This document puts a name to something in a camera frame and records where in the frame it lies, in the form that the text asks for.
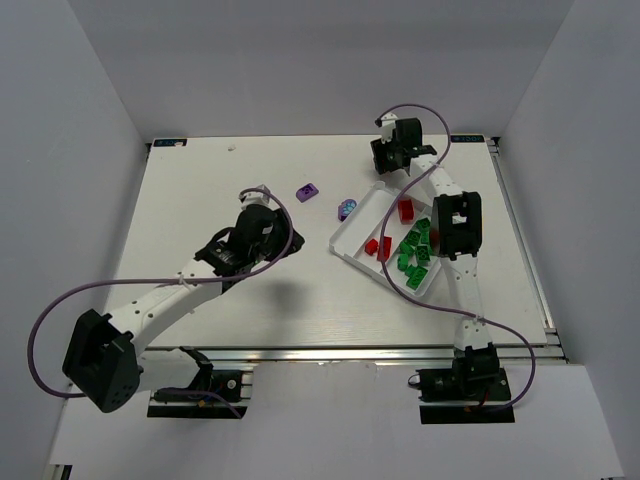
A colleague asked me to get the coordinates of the purple paw print lego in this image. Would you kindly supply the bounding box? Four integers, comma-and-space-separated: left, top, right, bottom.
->
337, 199, 357, 222

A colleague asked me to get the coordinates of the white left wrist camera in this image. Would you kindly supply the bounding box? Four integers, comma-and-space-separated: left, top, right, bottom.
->
239, 184, 270, 210

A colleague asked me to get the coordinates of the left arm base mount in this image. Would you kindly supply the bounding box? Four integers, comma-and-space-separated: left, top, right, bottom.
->
139, 347, 252, 420

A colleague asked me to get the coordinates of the small green lego brick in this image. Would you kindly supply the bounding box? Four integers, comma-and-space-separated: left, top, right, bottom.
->
406, 276, 423, 290

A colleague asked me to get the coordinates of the aluminium table edge rail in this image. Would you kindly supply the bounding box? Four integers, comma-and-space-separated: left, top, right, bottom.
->
139, 344, 566, 365

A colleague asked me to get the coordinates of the blue label corner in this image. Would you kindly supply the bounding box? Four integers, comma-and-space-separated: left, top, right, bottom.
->
152, 138, 187, 148
450, 134, 486, 143

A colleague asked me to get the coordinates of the blue label right corner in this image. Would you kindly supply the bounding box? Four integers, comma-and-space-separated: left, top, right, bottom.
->
450, 134, 486, 143

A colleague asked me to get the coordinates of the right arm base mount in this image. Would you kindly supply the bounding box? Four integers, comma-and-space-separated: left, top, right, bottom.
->
407, 348, 515, 425

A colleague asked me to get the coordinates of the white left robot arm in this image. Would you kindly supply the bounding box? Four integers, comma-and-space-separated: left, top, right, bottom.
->
62, 206, 305, 413

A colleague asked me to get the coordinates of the small red lego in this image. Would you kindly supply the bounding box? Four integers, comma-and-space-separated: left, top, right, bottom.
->
364, 239, 379, 256

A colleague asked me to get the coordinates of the green 2x2 lego brick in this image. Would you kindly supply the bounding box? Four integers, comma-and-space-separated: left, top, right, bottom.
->
414, 245, 431, 266

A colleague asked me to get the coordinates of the white three-compartment tray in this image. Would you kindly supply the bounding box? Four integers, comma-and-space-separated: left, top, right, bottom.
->
328, 181, 444, 304

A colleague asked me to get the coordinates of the blue label left corner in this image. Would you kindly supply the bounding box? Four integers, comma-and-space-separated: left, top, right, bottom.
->
152, 138, 187, 148

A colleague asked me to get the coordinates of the red and green lego stack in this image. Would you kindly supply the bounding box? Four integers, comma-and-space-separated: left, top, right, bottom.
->
377, 236, 392, 262

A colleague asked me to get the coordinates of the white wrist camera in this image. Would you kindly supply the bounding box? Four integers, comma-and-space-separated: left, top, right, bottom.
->
239, 184, 270, 210
374, 112, 398, 143

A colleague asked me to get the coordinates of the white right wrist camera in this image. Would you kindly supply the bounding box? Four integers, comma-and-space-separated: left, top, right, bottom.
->
374, 112, 398, 143

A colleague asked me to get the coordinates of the purple arch lego brick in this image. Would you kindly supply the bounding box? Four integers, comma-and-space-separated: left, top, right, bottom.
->
295, 183, 319, 203

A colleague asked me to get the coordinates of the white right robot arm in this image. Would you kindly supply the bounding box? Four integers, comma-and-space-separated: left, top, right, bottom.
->
371, 113, 500, 398

